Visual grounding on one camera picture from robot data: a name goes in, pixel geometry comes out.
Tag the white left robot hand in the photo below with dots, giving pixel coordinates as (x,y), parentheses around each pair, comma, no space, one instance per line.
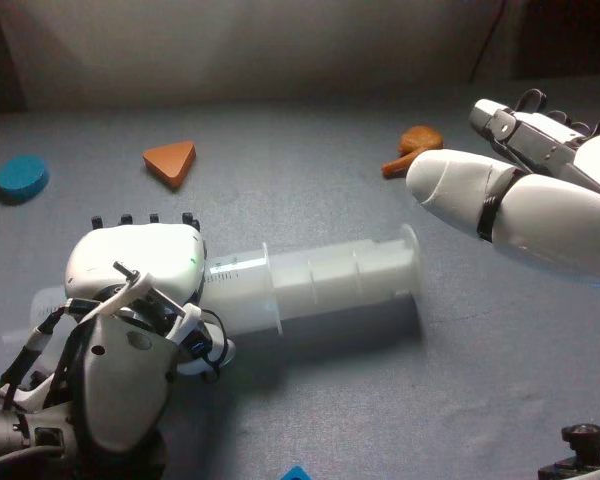
(130,255)

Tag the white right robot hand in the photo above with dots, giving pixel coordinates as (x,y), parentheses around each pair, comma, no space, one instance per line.
(545,220)

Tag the large clear plastic syringe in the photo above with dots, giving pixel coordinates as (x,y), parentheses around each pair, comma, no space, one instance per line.
(320,285)

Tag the orange triangle block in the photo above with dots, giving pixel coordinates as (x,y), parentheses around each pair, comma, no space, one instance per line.
(172,160)

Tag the blue round disc block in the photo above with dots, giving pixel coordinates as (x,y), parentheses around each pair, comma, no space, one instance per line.
(22,175)

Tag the orange toy chicken drumstick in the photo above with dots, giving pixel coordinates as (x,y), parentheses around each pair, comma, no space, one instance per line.
(420,140)

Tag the white backdrop sheet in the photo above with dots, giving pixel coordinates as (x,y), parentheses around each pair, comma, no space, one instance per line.
(255,45)

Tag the grey table cloth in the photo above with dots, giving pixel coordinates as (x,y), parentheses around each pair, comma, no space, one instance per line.
(330,400)

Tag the blue square four-hole block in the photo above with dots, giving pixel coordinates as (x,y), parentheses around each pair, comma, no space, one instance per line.
(297,474)

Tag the black camera mount knob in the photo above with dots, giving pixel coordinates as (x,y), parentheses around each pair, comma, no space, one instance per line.
(585,440)

